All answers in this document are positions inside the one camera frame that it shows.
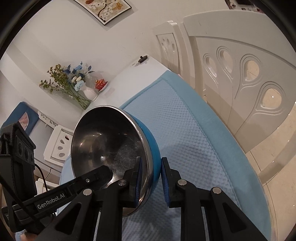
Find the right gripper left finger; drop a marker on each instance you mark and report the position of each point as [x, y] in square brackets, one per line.
[134, 181]

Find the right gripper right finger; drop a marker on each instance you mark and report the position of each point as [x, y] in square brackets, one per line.
[172, 184]

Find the blue steel bowl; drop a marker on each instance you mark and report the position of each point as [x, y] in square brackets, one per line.
[106, 135]

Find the light blue table mat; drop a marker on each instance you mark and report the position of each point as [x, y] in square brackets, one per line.
[197, 144]

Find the white chair left side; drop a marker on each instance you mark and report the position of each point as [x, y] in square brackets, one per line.
[59, 146]

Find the blue cloth cover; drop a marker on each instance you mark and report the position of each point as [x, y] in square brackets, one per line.
[25, 115]

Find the white ceramic flower vase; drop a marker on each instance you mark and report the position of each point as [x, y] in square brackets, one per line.
[90, 93]

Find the small black lid knob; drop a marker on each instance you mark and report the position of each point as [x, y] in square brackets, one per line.
[142, 59]

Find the glass vase with greenery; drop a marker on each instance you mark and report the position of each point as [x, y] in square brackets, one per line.
[68, 81]

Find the large white chair right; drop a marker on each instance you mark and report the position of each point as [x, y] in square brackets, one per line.
[248, 70]

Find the white chair far end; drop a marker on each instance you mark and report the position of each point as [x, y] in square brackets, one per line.
[173, 49]

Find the framed floral wall picture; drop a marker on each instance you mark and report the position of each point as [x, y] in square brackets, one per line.
[105, 10]

